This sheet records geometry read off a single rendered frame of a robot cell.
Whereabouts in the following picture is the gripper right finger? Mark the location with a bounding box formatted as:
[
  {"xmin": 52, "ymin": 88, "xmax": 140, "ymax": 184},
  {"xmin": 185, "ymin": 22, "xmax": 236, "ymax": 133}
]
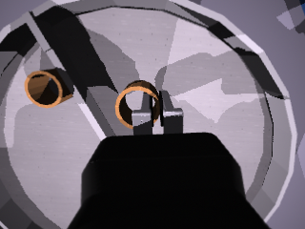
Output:
[{"xmin": 159, "ymin": 91, "xmax": 183, "ymax": 134}]

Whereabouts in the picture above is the bronze bushing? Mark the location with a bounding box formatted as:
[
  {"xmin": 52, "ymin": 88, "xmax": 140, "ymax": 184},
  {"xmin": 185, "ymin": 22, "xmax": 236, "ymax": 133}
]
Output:
[
  {"xmin": 115, "ymin": 80, "xmax": 160, "ymax": 129},
  {"xmin": 25, "ymin": 69, "xmax": 72, "ymax": 108}
]

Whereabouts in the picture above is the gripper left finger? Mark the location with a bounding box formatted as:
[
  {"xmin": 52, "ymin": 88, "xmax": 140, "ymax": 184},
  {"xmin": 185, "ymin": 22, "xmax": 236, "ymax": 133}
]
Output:
[{"xmin": 132, "ymin": 92, "xmax": 153, "ymax": 135}]

